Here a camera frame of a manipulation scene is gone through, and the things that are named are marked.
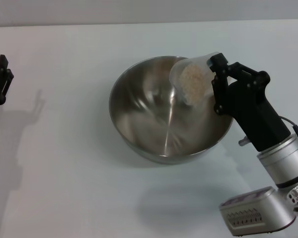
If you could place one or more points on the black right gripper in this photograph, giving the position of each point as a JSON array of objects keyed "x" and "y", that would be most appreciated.
[{"x": 255, "y": 116}]

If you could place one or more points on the clear plastic measuring cup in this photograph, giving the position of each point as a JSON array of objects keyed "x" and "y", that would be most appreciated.
[{"x": 202, "y": 60}]

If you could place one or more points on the white rice grains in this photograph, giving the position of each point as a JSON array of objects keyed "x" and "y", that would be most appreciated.
[{"x": 192, "y": 84}]

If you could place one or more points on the stainless steel mixing bowl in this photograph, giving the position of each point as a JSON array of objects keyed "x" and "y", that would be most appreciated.
[{"x": 144, "y": 111}]

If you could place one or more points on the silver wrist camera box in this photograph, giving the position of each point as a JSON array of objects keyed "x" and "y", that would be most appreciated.
[{"x": 253, "y": 210}]

